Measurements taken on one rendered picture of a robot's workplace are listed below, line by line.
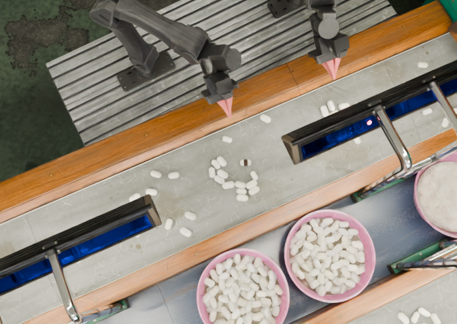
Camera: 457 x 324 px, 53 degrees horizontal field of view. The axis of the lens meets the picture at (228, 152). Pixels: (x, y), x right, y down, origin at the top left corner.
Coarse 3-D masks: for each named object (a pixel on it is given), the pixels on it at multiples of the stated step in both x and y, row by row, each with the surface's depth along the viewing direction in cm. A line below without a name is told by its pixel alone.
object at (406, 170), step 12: (432, 84) 110; (444, 96) 109; (384, 108) 110; (444, 108) 109; (384, 120) 108; (456, 120) 108; (384, 132) 108; (396, 132) 107; (456, 132) 108; (396, 144) 106; (456, 144) 110; (408, 156) 106; (432, 156) 121; (444, 156) 118; (396, 168) 113; (408, 168) 107; (420, 168) 132; (384, 180) 119; (396, 180) 145; (360, 192) 142; (372, 192) 134
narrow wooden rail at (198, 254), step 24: (432, 144) 143; (384, 168) 141; (312, 192) 139; (336, 192) 139; (264, 216) 137; (288, 216) 137; (216, 240) 136; (240, 240) 136; (168, 264) 134; (192, 264) 134; (120, 288) 132; (144, 288) 132; (48, 312) 130
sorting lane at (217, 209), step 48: (432, 48) 155; (336, 96) 150; (192, 144) 146; (240, 144) 146; (384, 144) 146; (96, 192) 142; (144, 192) 142; (192, 192) 142; (288, 192) 142; (0, 240) 138; (144, 240) 138; (192, 240) 138; (48, 288) 134; (96, 288) 134
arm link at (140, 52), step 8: (104, 0) 121; (112, 0) 122; (112, 24) 125; (120, 24) 127; (128, 24) 130; (120, 32) 130; (128, 32) 131; (136, 32) 135; (120, 40) 136; (128, 40) 134; (136, 40) 136; (128, 48) 139; (136, 48) 138; (144, 48) 141; (152, 48) 144; (136, 56) 141; (144, 56) 142; (152, 56) 146; (136, 64) 147; (144, 64) 144; (152, 64) 147
